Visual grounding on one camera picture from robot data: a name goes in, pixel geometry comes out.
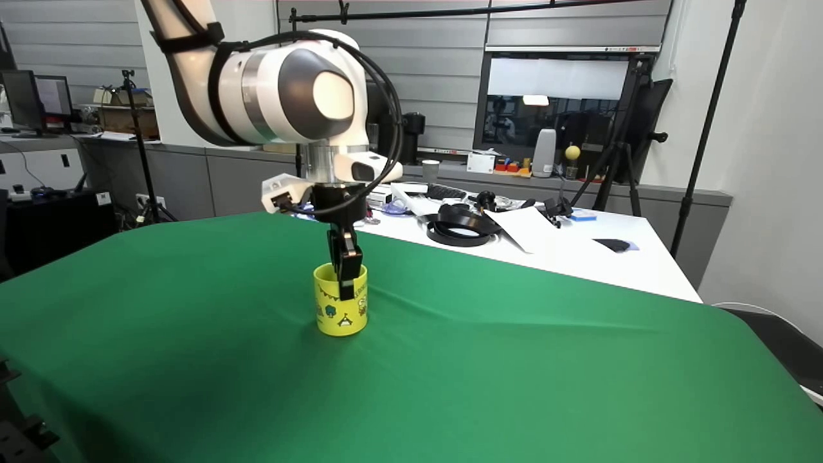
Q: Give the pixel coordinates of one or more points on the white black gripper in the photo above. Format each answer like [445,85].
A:
[337,202]

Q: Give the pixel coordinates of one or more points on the yellow printed mug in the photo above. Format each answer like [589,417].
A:
[330,313]

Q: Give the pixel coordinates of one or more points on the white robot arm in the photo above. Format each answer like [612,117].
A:
[258,85]

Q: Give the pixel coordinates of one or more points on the grey counter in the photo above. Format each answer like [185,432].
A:
[221,180]

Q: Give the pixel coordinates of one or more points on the white box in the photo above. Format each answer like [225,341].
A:
[482,162]

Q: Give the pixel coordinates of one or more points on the green table cloth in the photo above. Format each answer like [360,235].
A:
[472,376]

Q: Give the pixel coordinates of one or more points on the orange red small items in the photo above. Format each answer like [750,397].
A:
[512,167]

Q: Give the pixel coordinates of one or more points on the white paper sheet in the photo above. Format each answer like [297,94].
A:
[530,230]

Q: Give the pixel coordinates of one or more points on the white upright device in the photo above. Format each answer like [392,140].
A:
[544,154]

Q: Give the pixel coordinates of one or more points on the black slim tripod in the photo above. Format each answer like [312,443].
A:
[138,144]

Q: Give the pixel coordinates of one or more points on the yellow ball on stick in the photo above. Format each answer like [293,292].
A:
[571,153]

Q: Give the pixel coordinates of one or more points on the black overhead rod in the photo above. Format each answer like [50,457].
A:
[445,10]

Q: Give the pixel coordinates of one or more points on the black computer mouse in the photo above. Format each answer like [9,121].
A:
[615,246]

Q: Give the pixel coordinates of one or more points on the black low cabinet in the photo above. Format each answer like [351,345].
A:
[51,226]

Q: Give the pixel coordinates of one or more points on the computer monitor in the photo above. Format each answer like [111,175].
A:
[33,98]

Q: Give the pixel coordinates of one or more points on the black slanted stand pole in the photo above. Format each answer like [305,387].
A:
[707,129]

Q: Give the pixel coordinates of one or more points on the wall monitor screen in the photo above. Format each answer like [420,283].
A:
[516,120]

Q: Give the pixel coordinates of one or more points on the black camera tripod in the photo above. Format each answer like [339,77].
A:
[630,129]

